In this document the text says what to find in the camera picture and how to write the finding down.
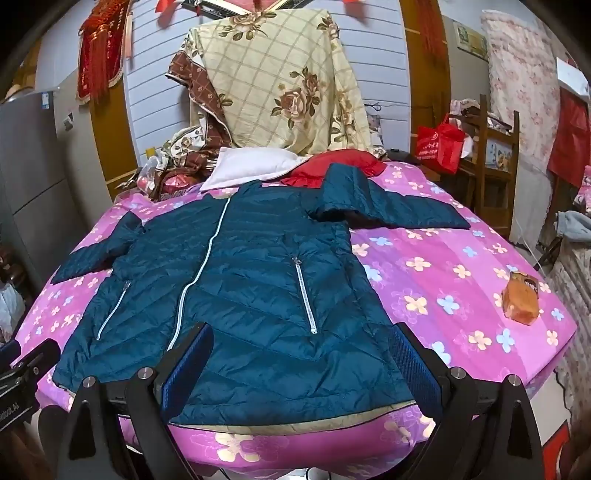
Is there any grey refrigerator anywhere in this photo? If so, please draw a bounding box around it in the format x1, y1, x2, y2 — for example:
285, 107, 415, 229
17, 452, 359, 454
0, 84, 114, 296

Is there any cream rose-print quilt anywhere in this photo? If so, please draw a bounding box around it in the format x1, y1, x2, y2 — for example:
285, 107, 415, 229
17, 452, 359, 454
182, 8, 376, 156

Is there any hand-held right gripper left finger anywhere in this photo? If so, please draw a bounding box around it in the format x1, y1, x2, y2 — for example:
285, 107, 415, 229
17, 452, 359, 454
54, 321, 215, 480

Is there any teal quilted down jacket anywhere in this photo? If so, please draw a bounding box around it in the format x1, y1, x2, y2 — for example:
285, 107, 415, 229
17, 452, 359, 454
51, 162, 472, 426

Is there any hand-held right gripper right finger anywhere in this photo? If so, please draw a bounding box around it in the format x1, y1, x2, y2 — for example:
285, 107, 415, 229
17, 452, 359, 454
387, 322, 546, 480

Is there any red tasselled wall hanging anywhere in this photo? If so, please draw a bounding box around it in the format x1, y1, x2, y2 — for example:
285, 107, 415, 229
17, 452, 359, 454
76, 0, 134, 104

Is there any pink floral bed sheet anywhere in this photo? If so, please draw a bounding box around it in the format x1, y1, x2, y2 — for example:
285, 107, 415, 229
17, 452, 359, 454
10, 157, 579, 480

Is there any white folded cloth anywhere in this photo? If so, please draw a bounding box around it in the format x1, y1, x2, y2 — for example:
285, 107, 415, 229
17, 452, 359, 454
201, 147, 315, 192

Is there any orange snack packet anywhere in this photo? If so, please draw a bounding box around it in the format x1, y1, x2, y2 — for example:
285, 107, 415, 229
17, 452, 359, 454
502, 271, 541, 325

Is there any pink floral curtain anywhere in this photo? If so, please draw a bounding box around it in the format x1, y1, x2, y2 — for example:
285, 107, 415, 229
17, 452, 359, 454
480, 10, 566, 174

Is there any red shopping bag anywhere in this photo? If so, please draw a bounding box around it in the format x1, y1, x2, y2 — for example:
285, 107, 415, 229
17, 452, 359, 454
414, 114, 467, 175

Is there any framed wall picture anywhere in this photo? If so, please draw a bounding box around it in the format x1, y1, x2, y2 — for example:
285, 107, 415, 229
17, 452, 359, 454
452, 21, 489, 61

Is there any brown patterned quilt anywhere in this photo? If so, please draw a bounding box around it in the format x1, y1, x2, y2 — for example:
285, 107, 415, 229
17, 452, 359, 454
154, 48, 236, 199

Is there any grey-blue cloth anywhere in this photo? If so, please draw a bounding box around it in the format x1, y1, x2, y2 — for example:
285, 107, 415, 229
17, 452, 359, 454
554, 210, 591, 250

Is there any red hanging cloth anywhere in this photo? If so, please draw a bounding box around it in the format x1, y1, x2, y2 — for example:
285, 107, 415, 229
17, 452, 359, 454
547, 85, 591, 188

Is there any wooden shelf rack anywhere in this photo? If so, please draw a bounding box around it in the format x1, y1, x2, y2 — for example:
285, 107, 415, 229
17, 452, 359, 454
431, 95, 522, 241

